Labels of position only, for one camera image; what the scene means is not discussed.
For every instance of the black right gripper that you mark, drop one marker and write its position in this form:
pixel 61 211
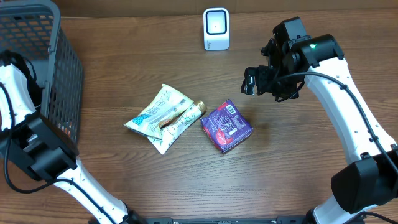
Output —
pixel 292 89

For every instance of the purple sanitary pad pack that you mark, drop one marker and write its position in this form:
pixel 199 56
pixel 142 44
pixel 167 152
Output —
pixel 226 127

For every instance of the cream wet wipes pack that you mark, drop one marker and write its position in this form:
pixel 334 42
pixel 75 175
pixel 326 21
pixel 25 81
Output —
pixel 167 105

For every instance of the white tube gold cap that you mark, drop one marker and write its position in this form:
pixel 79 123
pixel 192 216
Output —
pixel 172 132

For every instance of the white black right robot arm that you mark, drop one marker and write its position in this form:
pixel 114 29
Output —
pixel 370 176

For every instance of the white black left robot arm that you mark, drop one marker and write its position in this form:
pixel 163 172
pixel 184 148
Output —
pixel 42 150

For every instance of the white barcode scanner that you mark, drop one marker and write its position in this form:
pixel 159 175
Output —
pixel 216 30

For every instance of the dark grey plastic basket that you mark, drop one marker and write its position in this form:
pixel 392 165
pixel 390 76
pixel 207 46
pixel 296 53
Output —
pixel 32 29

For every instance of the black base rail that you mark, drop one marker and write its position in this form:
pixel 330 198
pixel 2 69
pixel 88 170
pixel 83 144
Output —
pixel 294 219

